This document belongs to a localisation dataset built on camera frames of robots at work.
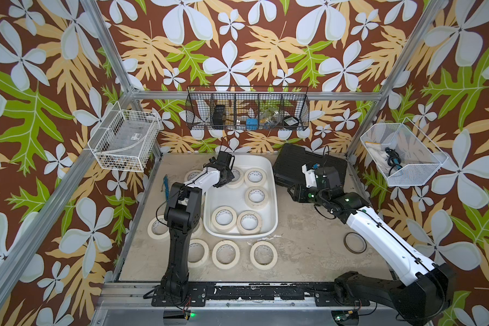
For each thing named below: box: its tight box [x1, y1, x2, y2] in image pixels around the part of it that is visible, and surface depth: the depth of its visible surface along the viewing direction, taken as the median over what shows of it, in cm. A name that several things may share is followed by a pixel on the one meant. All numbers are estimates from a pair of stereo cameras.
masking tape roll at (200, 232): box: [190, 217, 207, 240], surface depth 89 cm
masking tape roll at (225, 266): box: [211, 239, 240, 270], surface depth 82 cm
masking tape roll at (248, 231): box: [236, 210, 263, 235], surface depth 90 cm
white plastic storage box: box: [203, 154, 279, 239], surface depth 97 cm
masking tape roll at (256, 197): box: [244, 186, 269, 210], surface depth 101 cm
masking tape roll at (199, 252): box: [187, 238, 210, 269], surface depth 85 cm
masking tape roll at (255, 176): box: [243, 167, 267, 187], surface depth 109 cm
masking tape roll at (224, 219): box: [211, 205, 238, 233], surface depth 93 cm
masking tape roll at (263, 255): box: [249, 240, 278, 271], surface depth 84 cm
